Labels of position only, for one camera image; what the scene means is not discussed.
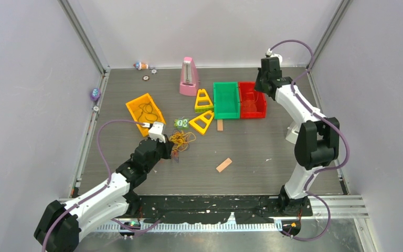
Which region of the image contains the yellow cable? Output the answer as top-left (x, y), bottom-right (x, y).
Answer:
top-left (168, 129), bottom-right (197, 154)

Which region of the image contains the orange cable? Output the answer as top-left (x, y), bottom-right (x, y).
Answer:
top-left (243, 91), bottom-right (263, 116)

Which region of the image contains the orange plastic bin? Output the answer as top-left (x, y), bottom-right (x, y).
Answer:
top-left (125, 93), bottom-right (166, 124)

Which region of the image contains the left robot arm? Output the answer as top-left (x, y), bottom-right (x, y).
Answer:
top-left (34, 138), bottom-right (174, 251)

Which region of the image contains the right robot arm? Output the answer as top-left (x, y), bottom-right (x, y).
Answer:
top-left (254, 56), bottom-right (340, 216)

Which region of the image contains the red plastic bin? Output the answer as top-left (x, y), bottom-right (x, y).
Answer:
top-left (238, 82), bottom-right (267, 119)

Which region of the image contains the green owl toy block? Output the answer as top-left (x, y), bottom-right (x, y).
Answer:
top-left (174, 118), bottom-right (189, 129)

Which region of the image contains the green plastic bin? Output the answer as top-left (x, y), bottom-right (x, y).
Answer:
top-left (213, 82), bottom-right (240, 120)

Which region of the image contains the white metronome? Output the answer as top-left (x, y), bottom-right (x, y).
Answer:
top-left (285, 121), bottom-right (300, 144)

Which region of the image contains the yellow triangle block lower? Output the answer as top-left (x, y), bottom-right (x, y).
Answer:
top-left (189, 110), bottom-right (214, 135)

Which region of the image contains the yellow triangle block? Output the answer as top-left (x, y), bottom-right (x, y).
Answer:
top-left (194, 89), bottom-right (214, 113)
top-left (189, 110), bottom-right (214, 135)

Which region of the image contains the small wooden block upright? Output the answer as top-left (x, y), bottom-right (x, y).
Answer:
top-left (217, 119), bottom-right (224, 131)

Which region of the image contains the yellow triangle block upper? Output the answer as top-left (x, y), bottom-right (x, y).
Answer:
top-left (194, 89), bottom-right (214, 113)

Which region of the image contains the pink metronome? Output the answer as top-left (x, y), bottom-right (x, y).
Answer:
top-left (179, 57), bottom-right (200, 97)

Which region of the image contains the flat wooden block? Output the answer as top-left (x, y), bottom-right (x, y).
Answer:
top-left (216, 158), bottom-right (232, 173)

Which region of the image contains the purple toy ball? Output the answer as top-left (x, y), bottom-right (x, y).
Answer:
top-left (90, 88), bottom-right (101, 101)

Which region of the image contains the small toy figurine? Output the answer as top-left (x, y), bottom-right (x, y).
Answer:
top-left (133, 61), bottom-right (149, 70)

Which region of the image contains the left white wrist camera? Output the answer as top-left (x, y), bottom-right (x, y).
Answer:
top-left (142, 121), bottom-right (166, 143)

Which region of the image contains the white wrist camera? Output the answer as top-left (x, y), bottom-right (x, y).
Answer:
top-left (142, 121), bottom-right (166, 143)
top-left (265, 50), bottom-right (283, 62)

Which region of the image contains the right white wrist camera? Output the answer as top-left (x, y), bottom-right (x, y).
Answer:
top-left (265, 50), bottom-right (283, 62)

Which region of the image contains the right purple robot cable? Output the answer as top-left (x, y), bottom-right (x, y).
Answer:
top-left (266, 39), bottom-right (351, 242)

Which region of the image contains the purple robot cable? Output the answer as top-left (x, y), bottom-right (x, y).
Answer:
top-left (266, 39), bottom-right (351, 242)
top-left (40, 119), bottom-right (166, 252)

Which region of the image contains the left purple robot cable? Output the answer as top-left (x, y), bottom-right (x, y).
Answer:
top-left (40, 119), bottom-right (166, 252)

